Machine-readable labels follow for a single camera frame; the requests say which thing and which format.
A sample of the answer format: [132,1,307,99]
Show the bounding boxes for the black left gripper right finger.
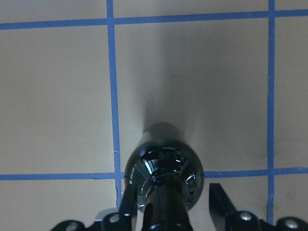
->
[209,183,237,229]

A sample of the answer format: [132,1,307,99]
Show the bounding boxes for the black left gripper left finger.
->
[119,184,138,223]

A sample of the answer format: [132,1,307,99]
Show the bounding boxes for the dark glass wine bottle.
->
[125,122,204,231]

